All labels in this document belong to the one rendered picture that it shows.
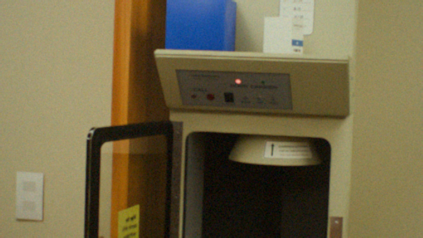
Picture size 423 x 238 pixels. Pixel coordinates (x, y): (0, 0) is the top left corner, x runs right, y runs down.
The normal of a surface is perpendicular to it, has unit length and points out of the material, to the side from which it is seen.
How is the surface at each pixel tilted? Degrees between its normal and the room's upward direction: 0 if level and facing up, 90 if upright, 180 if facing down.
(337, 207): 90
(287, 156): 66
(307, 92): 135
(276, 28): 90
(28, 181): 90
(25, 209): 90
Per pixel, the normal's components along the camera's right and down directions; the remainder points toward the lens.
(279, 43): -0.48, 0.03
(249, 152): -0.54, -0.38
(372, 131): -0.22, 0.04
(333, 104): -0.18, 0.73
